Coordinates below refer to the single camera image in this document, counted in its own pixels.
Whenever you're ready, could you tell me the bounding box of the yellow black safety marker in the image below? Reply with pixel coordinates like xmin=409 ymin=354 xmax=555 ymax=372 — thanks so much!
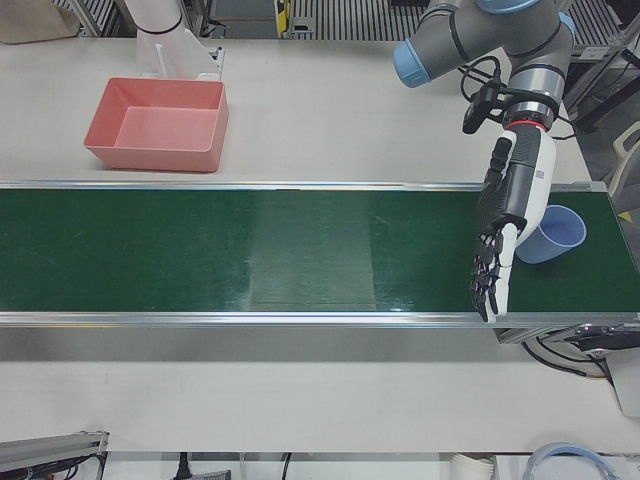
xmin=273 ymin=0 xmax=294 ymax=39

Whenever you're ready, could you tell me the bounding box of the blue plastic cup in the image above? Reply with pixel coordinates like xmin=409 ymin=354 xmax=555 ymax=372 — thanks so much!
xmin=514 ymin=203 xmax=587 ymax=265

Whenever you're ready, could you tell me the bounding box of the robot hand black white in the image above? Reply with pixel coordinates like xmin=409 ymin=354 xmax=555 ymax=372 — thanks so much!
xmin=468 ymin=127 xmax=559 ymax=325

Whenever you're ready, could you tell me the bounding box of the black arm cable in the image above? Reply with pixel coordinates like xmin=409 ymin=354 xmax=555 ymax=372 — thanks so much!
xmin=457 ymin=54 xmax=576 ymax=141

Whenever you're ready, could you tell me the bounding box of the white chair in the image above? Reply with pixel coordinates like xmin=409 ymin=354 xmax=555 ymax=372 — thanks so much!
xmin=607 ymin=124 xmax=640 ymax=194

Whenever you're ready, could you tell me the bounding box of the pink plastic box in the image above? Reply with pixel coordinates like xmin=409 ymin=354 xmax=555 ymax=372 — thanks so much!
xmin=83 ymin=77 xmax=231 ymax=175

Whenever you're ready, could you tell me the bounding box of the aluminium profile bar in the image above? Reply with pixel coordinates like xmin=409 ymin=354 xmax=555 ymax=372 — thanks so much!
xmin=0 ymin=430 xmax=110 ymax=480

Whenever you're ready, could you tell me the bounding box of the white paper cup stack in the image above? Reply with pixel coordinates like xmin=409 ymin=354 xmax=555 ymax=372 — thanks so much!
xmin=449 ymin=452 xmax=497 ymax=480

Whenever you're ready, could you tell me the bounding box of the white conveyor motor housing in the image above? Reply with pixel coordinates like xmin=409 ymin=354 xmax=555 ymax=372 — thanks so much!
xmin=574 ymin=322 xmax=640 ymax=419

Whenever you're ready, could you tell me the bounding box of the green conveyor belt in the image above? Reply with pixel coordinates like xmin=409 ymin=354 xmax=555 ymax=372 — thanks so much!
xmin=0 ymin=180 xmax=640 ymax=346

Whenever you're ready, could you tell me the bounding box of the white column stand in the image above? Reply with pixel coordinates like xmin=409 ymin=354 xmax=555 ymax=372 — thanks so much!
xmin=122 ymin=0 xmax=224 ymax=82

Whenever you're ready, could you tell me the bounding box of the black conveyor cable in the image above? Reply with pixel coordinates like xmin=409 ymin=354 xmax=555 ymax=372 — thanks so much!
xmin=522 ymin=334 xmax=609 ymax=382

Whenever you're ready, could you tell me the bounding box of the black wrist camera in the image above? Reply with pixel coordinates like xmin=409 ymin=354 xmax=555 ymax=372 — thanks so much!
xmin=462 ymin=84 xmax=506 ymax=135

